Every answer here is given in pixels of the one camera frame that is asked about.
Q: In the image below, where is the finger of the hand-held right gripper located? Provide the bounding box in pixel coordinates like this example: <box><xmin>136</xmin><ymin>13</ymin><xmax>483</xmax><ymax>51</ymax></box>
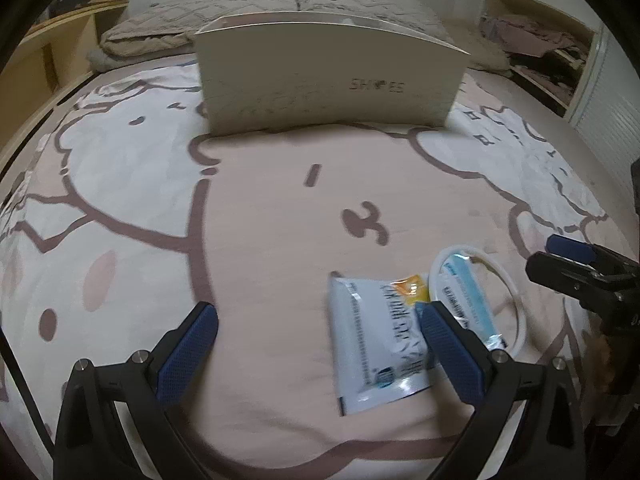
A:
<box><xmin>525</xmin><ymin>252</ymin><xmax>601</xmax><ymax>303</ymax></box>
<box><xmin>545</xmin><ymin>234</ymin><xmax>621</xmax><ymax>272</ymax></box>

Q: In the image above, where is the grey folded cloth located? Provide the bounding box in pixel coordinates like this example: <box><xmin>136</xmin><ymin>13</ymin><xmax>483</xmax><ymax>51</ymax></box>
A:
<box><xmin>87</xmin><ymin>47</ymin><xmax>122</xmax><ymax>74</ymax></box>

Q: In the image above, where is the printed cartoon blanket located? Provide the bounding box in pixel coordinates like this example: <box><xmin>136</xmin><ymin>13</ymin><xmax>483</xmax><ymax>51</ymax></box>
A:
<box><xmin>0</xmin><ymin>52</ymin><xmax>640</xmax><ymax>480</ymax></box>

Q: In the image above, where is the beige cardboard shoe box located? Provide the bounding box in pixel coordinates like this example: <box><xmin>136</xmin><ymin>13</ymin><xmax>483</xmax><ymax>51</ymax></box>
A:
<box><xmin>192</xmin><ymin>10</ymin><xmax>471</xmax><ymax>137</ymax></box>

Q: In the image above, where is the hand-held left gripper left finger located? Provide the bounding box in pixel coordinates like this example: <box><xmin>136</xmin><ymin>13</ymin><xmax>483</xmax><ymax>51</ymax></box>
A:
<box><xmin>52</xmin><ymin>301</ymin><xmax>221</xmax><ymax>480</ymax></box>

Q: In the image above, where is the white plastic ring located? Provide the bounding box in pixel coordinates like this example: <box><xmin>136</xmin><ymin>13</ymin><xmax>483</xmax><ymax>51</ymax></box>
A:
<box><xmin>429</xmin><ymin>244</ymin><xmax>528</xmax><ymax>361</ymax></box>

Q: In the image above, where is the white slatted shutter door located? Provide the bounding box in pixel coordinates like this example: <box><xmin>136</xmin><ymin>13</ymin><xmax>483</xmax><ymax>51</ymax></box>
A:
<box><xmin>567</xmin><ymin>25</ymin><xmax>640</xmax><ymax>171</ymax></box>

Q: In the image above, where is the black cable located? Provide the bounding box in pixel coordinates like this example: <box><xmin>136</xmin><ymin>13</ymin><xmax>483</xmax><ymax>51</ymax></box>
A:
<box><xmin>0</xmin><ymin>342</ymin><xmax>56</xmax><ymax>453</ymax></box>

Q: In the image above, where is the light blue white packet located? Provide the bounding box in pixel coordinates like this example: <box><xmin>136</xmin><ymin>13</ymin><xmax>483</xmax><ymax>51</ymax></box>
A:
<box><xmin>435</xmin><ymin>255</ymin><xmax>503</xmax><ymax>356</ymax></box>

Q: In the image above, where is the open wardrobe with clothes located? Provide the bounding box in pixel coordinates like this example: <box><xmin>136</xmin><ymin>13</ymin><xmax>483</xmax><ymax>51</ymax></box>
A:
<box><xmin>480</xmin><ymin>0</ymin><xmax>601</xmax><ymax>117</ymax></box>

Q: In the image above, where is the wooden bedside shelf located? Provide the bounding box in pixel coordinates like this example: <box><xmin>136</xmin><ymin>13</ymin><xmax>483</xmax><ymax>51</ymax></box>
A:
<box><xmin>0</xmin><ymin>0</ymin><xmax>131</xmax><ymax>161</ymax></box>

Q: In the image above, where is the pile of dark clothes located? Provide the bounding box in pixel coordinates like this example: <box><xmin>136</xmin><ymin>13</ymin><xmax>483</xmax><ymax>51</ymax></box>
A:
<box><xmin>505</xmin><ymin>50</ymin><xmax>586</xmax><ymax>103</ymax></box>

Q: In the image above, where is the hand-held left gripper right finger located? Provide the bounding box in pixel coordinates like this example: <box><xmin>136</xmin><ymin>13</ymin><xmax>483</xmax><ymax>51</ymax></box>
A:
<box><xmin>417</xmin><ymin>301</ymin><xmax>586</xmax><ymax>480</ymax></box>

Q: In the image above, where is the blue white foil packet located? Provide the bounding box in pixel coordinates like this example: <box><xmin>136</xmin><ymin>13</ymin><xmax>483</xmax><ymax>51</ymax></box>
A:
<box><xmin>327</xmin><ymin>272</ymin><xmax>446</xmax><ymax>417</ymax></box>

